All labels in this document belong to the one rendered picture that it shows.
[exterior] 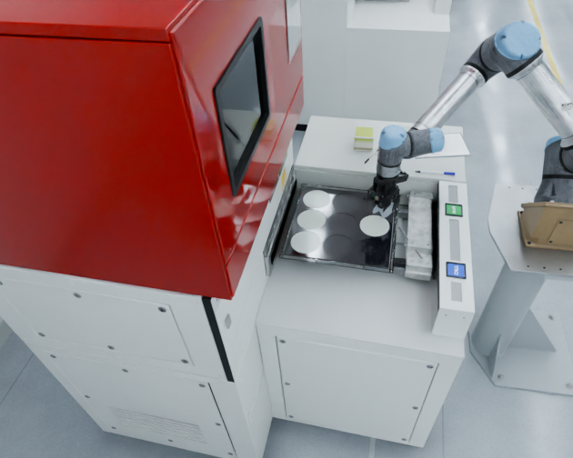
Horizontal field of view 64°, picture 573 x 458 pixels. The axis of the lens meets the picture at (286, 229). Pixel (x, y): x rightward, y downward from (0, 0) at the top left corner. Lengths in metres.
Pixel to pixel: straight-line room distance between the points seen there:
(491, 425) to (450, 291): 1.03
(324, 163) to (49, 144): 1.11
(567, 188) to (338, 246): 0.77
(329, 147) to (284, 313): 0.71
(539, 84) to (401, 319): 0.81
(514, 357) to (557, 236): 0.88
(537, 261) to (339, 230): 0.67
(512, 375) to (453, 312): 1.10
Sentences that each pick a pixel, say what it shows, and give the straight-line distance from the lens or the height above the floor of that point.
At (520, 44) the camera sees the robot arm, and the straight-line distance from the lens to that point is 1.58.
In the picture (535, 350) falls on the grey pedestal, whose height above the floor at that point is 0.01.
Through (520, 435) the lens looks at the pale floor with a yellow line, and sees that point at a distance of 2.34.
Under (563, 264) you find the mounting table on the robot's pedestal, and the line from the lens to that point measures 1.79.
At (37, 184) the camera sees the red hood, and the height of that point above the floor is 1.51.
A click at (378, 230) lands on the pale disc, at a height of 0.90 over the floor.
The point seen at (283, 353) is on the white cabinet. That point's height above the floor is 0.66.
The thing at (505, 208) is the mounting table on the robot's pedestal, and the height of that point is 0.82.
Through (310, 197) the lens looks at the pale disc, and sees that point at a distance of 1.71.
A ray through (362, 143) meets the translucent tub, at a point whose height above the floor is 1.00.
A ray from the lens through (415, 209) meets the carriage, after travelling 1.73.
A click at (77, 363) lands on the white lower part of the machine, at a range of 1.67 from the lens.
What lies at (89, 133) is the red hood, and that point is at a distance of 0.82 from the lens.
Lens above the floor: 2.05
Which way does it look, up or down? 46 degrees down
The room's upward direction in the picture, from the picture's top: 4 degrees counter-clockwise
